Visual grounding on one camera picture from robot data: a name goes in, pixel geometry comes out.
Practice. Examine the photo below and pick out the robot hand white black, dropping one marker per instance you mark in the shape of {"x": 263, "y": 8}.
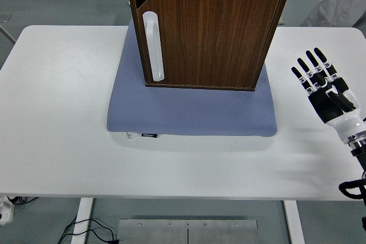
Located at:
{"x": 328, "y": 107}

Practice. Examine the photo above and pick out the brown wooden cabinet door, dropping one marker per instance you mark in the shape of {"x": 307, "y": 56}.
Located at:
{"x": 217, "y": 41}

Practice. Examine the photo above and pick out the person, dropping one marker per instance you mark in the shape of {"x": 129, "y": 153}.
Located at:
{"x": 337, "y": 4}

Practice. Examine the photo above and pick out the white table leg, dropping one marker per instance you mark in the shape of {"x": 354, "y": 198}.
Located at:
{"x": 294, "y": 221}
{"x": 81, "y": 221}

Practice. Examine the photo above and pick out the blue-grey textured mat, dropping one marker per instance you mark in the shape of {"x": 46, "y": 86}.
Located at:
{"x": 186, "y": 112}

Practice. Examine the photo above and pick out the grey metal plate with screws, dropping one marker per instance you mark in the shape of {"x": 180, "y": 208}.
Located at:
{"x": 151, "y": 232}
{"x": 223, "y": 232}

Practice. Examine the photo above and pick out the black mat label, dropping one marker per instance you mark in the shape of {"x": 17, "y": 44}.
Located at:
{"x": 150, "y": 135}

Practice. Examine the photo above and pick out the white mat tag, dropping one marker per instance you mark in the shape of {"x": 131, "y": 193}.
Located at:
{"x": 131, "y": 135}

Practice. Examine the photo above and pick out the grey metal bar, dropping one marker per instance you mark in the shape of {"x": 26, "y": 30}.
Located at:
{"x": 8, "y": 36}

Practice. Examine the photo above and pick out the clear floor outlet cover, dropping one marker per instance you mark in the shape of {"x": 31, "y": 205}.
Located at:
{"x": 5, "y": 18}

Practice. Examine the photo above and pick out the white power strip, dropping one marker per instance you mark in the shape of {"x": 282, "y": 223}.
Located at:
{"x": 5, "y": 212}

